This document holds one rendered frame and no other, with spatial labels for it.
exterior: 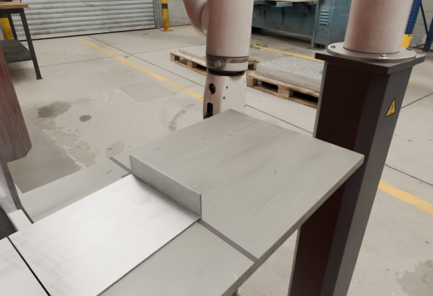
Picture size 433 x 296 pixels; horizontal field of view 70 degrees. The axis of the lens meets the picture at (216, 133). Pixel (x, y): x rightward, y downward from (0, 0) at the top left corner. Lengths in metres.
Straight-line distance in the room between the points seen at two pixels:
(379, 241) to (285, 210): 1.56
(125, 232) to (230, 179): 0.10
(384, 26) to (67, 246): 0.70
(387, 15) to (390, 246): 1.26
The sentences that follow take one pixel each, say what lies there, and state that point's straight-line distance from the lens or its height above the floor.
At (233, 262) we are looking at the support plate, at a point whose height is 1.00.
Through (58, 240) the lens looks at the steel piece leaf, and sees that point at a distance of 0.24.
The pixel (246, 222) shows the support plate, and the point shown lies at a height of 1.00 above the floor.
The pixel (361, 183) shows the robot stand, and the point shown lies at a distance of 0.87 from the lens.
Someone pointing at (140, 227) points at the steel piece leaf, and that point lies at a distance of 0.23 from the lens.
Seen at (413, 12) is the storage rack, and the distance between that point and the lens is 5.82.
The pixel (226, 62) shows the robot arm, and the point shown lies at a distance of 0.58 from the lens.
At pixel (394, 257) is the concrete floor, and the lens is 1.75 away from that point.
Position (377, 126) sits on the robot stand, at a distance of 0.80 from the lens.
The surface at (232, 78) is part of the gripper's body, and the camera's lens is 0.60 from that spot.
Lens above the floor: 1.16
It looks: 27 degrees down
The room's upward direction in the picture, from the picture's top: straight up
